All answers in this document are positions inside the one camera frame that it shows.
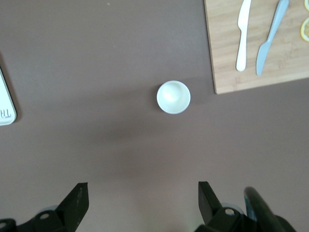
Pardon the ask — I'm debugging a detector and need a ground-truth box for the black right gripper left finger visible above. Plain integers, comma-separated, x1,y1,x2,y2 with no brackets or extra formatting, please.
16,183,89,232

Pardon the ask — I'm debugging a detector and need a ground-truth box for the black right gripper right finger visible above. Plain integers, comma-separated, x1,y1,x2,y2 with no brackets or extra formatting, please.
190,181,252,232

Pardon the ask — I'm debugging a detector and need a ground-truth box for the white plastic cup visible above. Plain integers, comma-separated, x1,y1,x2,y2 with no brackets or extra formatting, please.
156,80,191,115

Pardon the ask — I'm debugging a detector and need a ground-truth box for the cream tray with bear print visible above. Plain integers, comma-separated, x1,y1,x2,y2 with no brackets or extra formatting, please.
0,67,17,126

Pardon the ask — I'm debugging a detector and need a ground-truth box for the grey plastic knife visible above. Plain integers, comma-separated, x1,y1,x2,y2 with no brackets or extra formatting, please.
255,0,290,76

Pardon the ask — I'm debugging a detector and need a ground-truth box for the bamboo cutting board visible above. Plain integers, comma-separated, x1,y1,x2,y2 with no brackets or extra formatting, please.
204,0,309,95

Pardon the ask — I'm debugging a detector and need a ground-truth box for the white plastic knife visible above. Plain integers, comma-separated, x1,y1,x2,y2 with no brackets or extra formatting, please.
236,0,252,73

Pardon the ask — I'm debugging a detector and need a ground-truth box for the lemon slice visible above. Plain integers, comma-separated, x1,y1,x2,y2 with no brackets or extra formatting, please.
300,18,309,42

